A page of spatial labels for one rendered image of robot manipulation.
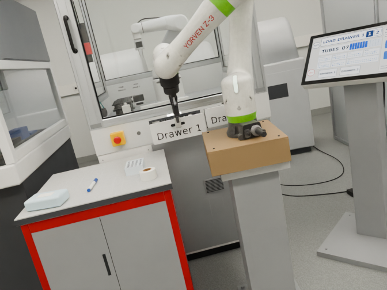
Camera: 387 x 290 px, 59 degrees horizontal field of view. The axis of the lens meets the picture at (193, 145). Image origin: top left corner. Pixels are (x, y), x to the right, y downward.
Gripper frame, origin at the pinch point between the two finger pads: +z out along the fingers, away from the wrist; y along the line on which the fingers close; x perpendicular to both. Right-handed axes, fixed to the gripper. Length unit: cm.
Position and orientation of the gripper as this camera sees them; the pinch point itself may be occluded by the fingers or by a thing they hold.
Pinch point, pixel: (177, 121)
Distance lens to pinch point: 174.6
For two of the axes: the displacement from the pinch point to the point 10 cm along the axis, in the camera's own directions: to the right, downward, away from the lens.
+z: 1.4, 8.2, 5.6
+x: 9.7, -2.2, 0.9
